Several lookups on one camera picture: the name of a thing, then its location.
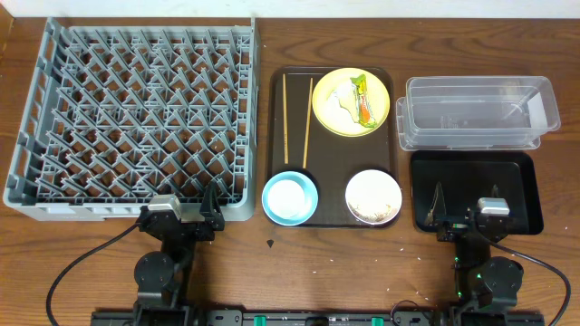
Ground white napkin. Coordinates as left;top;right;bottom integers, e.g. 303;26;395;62
329;81;359;123

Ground dark brown serving tray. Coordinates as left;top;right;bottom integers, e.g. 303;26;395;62
266;66;398;228

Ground pale pink bowl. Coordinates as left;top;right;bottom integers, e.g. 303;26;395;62
344;169;402;225

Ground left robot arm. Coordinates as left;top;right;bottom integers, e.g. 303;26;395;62
131;182;225;326

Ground wooden chopstick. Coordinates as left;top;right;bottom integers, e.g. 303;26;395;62
282;73;289;165
302;77;314;169

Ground grey dish rack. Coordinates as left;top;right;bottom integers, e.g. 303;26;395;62
4;18;260;222

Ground black waste tray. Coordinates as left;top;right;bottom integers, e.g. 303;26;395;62
411;150;544;235

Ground light blue bowl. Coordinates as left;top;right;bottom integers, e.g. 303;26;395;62
262;171;319;226

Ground clear plastic bin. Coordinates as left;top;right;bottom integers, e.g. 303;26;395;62
396;76;561;151

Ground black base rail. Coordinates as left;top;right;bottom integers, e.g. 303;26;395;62
90;308;545;326

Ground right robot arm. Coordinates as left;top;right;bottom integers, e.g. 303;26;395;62
426;183;524;325

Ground yellow plate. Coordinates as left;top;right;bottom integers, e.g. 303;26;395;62
313;68;391;137

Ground rice and food scraps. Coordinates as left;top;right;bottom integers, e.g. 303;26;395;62
349;203;394;225

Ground green orange snack wrapper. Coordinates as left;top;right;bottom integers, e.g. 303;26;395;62
351;74;377;128

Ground small white cup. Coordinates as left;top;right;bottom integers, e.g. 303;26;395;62
266;180;305;219

